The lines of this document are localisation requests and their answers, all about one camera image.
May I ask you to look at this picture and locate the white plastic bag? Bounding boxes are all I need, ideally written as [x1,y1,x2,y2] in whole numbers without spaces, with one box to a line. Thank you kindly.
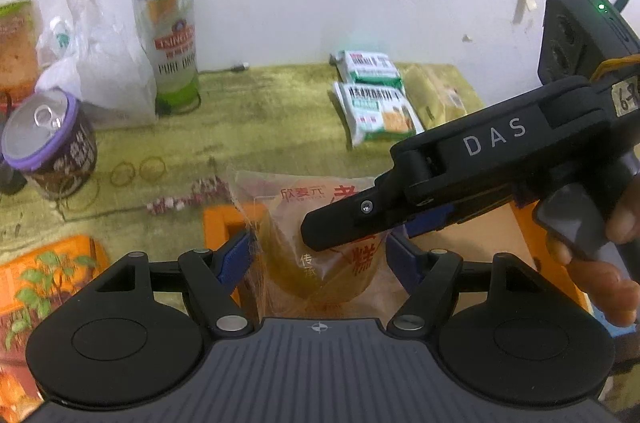
[36,0,156,129]

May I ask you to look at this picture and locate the orange mooncake gift box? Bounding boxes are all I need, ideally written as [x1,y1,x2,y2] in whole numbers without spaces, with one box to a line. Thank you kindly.
[0,235,108,422]

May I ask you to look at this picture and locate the purple lidded porridge can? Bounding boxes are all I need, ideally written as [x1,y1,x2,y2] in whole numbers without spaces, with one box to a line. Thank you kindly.
[1,89,98,201]

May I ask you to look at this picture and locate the Tsingtao beer can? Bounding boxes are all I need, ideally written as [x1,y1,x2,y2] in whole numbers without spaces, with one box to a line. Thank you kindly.
[132,0,200,115]

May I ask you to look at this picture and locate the packaged egg cake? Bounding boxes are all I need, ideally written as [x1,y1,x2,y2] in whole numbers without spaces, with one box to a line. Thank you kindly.
[226,169,417,319]

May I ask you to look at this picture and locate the orange cardboard tray box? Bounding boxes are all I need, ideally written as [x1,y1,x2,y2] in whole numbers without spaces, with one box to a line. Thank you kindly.
[202,202,597,319]

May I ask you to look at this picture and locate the person right hand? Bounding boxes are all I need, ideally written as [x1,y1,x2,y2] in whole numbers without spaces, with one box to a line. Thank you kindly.
[546,176,639,328]

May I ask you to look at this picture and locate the walnut biscuit pack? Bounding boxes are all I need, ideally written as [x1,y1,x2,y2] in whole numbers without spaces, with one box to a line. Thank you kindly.
[333,82,424,148]

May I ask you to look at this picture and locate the clear wrapped cracker pack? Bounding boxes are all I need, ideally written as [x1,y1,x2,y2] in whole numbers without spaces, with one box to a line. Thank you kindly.
[402,64,468,130]

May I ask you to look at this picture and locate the black camera box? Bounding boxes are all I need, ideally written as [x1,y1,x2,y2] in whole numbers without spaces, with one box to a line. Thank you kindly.
[537,0,639,85]

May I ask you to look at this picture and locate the orange dried snack bag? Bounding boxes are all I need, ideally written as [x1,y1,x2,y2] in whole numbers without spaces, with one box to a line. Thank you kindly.
[0,0,40,101]

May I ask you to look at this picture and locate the black usb cable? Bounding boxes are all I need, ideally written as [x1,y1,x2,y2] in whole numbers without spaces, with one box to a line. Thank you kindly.
[196,61,251,76]

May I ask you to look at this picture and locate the green white snack pack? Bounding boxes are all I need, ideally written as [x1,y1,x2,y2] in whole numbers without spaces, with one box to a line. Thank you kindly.
[330,50,404,90]

